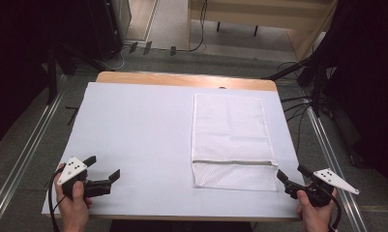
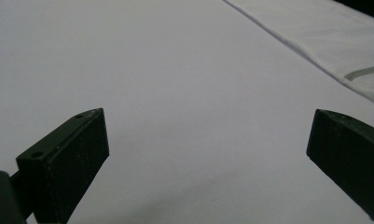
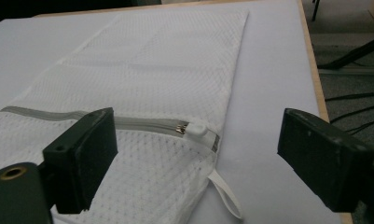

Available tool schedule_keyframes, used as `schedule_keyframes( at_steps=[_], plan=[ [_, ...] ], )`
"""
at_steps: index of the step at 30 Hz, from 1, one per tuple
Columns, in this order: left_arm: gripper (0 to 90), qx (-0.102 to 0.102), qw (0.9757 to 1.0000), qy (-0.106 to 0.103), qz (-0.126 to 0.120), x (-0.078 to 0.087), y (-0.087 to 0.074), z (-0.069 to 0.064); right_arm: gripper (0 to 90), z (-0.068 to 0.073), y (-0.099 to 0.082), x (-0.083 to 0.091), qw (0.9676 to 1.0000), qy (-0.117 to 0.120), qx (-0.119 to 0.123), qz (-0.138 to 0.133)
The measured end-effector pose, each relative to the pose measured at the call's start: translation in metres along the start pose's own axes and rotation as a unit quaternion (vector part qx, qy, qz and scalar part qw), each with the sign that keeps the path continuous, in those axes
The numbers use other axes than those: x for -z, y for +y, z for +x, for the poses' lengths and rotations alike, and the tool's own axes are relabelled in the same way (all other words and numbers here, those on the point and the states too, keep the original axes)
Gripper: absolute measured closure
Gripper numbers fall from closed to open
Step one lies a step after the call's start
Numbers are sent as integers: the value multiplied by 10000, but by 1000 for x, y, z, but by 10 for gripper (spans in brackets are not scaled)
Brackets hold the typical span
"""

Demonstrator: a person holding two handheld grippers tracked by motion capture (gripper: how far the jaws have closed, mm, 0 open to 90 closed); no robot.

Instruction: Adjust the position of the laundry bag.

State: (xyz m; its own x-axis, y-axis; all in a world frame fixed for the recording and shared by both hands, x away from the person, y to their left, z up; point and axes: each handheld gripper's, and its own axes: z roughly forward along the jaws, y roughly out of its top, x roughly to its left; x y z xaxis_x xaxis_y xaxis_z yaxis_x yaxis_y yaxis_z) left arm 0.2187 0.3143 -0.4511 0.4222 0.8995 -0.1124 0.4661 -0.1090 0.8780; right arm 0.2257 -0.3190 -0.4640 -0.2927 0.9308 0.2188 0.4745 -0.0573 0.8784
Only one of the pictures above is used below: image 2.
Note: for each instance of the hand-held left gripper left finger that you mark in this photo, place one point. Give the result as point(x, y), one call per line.
point(66, 161)

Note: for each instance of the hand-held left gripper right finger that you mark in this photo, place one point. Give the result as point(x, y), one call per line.
point(349, 155)

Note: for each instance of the white garment with grey stripe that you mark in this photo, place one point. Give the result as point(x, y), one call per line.
point(327, 34)

